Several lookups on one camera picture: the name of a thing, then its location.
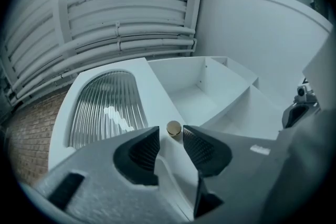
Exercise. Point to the white ceiling pipe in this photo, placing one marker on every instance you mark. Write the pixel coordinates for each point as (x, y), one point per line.
(147, 31)
(157, 44)

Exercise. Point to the white cabinet door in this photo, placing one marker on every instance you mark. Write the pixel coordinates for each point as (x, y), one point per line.
(157, 102)

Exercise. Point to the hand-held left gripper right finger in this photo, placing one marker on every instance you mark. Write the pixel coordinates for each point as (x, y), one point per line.
(241, 178)

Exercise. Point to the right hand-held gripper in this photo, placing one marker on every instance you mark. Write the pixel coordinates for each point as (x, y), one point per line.
(305, 98)

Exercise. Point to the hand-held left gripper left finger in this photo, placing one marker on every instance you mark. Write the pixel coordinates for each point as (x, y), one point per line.
(99, 186)

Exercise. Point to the small brown-capped bottle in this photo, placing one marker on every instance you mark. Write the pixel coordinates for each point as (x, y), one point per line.
(173, 127)

